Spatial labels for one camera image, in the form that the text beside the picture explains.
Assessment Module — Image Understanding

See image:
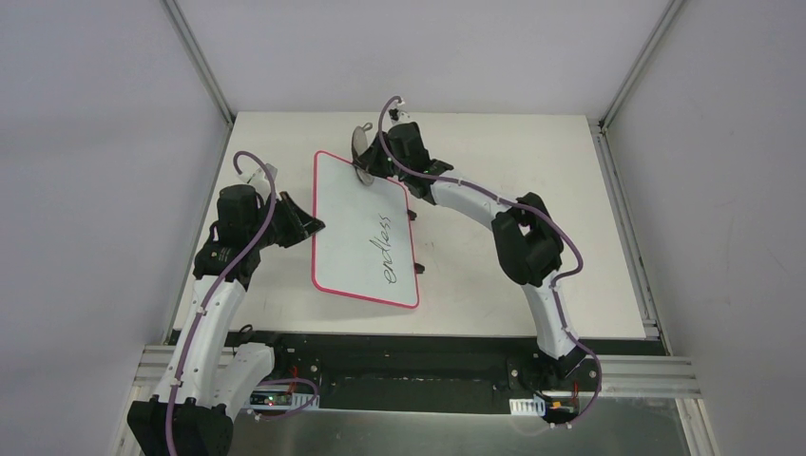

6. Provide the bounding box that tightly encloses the grey eraser cloth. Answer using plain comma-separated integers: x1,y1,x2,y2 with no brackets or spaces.
351,123,374,186

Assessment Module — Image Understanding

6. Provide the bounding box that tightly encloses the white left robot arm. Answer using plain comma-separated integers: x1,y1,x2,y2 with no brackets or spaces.
126,184,325,455

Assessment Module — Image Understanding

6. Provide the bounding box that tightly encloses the aluminium frame rail front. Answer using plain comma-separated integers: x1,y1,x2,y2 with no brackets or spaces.
133,345,702,399

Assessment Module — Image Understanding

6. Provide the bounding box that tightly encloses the aluminium frame post right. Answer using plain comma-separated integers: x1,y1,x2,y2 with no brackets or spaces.
598,0,688,132

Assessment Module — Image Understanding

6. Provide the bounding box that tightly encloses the aluminium frame post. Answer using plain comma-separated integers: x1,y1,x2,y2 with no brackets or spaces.
160,0,236,130
598,0,688,132

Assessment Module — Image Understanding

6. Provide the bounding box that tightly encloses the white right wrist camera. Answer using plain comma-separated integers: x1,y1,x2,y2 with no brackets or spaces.
387,103,413,126

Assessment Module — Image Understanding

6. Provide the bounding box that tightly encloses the pink-framed whiteboard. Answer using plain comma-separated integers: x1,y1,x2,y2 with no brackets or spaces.
312,150,420,309

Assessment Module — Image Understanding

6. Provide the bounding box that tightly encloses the controller board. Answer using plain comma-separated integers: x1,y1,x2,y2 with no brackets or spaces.
509,392,581,426
244,384,320,420

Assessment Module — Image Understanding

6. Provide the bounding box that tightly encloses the aluminium frame post left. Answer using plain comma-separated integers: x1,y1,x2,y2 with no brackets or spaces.
160,0,236,130

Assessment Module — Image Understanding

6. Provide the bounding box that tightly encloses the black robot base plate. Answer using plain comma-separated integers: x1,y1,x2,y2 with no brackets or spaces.
214,327,605,417

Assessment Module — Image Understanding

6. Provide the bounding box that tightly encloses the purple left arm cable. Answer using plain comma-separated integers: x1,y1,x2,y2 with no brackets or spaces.
163,151,278,456

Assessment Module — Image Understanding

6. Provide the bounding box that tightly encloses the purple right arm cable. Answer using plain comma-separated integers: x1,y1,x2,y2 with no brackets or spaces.
377,95,604,422

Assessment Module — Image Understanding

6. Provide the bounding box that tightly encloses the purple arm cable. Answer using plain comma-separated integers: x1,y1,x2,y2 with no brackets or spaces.
163,151,278,456
377,95,604,422

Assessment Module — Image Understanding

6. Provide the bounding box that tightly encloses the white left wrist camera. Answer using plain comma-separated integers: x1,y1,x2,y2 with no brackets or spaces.
240,164,278,199

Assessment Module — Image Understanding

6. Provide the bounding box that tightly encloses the left controller board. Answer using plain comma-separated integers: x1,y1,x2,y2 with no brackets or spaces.
244,384,320,420

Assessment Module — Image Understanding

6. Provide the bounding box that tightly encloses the right controller board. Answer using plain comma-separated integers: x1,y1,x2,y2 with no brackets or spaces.
509,392,581,426

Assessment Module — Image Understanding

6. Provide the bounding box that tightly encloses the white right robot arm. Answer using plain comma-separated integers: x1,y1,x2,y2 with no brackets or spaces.
351,123,586,390

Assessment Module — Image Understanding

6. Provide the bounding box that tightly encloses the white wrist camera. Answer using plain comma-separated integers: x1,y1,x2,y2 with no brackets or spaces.
387,103,413,126
240,164,278,199

